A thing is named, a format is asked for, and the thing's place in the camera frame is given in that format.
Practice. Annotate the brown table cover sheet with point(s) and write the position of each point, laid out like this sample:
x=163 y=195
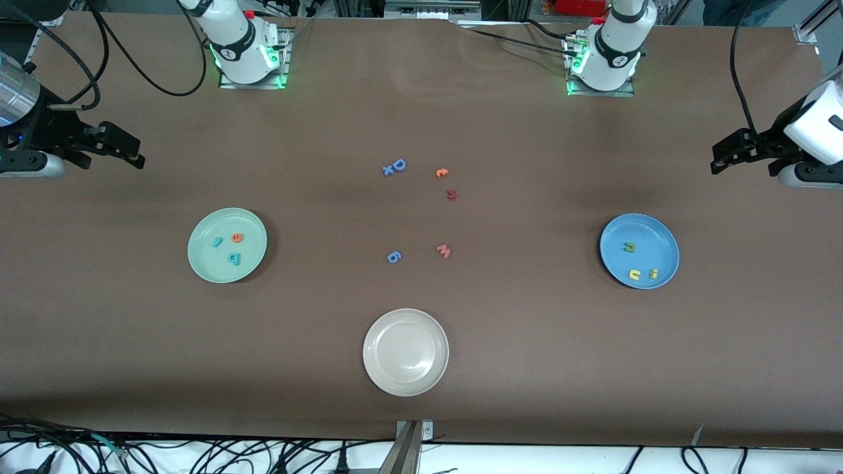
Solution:
x=421 y=408

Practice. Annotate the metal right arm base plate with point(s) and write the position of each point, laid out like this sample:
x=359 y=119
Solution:
x=230 y=83

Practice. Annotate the blue plate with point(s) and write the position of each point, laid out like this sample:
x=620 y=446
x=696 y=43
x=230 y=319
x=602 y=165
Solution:
x=639 y=263

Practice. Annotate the blue number 6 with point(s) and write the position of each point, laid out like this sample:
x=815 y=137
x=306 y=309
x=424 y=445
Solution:
x=393 y=258

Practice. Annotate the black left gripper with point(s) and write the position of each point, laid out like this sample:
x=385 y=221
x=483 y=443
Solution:
x=774 y=140

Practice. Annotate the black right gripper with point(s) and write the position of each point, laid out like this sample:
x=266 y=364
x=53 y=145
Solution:
x=53 y=130

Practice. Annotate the person's blue trousers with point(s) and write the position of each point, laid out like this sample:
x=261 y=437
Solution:
x=724 y=10

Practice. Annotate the aluminium camera post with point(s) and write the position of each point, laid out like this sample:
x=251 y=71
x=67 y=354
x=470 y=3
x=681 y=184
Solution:
x=407 y=454

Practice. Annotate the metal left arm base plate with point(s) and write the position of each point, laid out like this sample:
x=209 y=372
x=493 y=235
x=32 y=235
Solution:
x=625 y=94

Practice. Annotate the beige plate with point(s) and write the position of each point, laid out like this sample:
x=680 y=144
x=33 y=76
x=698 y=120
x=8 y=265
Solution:
x=406 y=352

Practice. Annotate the blue letter D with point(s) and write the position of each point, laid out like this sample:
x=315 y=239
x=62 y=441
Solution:
x=398 y=160

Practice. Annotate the red box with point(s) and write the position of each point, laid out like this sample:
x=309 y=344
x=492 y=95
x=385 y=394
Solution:
x=579 y=6

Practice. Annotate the grey metal box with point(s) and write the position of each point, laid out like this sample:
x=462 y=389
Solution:
x=431 y=8

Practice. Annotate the pink letter w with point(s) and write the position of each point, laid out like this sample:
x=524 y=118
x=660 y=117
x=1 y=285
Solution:
x=444 y=252

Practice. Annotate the green plate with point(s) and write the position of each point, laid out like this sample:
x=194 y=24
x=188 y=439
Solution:
x=227 y=245

